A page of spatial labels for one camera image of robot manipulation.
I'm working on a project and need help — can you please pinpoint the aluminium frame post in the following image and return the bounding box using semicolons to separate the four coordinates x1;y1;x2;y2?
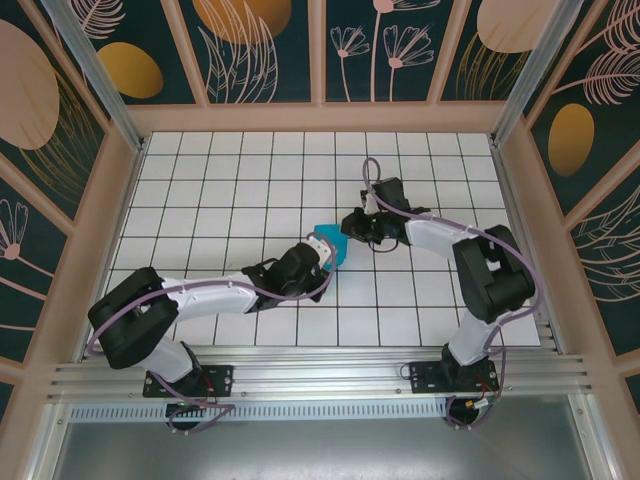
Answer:
488;0;586;149
39;0;147;154

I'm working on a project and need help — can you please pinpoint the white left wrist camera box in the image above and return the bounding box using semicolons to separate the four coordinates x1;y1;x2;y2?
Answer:
305;237;336;272

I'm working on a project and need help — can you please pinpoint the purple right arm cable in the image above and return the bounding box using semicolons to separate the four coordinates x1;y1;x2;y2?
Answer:
361;157;546;432

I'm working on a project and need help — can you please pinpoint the slotted grey cable duct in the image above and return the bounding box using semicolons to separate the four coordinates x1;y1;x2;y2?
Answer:
69;402;451;424

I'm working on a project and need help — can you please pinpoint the grey metal sheet panel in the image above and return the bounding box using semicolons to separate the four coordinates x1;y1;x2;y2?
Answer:
27;392;619;480

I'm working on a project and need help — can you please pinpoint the aluminium mounting rail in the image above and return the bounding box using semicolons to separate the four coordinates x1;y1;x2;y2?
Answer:
47;343;594;402

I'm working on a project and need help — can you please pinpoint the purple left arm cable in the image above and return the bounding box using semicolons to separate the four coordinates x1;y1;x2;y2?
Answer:
87;242;337;436

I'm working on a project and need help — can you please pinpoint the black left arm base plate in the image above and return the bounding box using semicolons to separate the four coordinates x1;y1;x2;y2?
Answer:
143;363;236;399

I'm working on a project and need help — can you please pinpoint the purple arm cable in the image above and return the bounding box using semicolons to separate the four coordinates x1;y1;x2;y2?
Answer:
87;242;337;436
361;157;546;432

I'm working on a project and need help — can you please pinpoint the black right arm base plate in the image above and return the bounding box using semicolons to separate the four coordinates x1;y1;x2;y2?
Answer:
408;359;501;396

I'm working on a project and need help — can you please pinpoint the blue square paper sheet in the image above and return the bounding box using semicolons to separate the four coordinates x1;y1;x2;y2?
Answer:
309;222;351;272

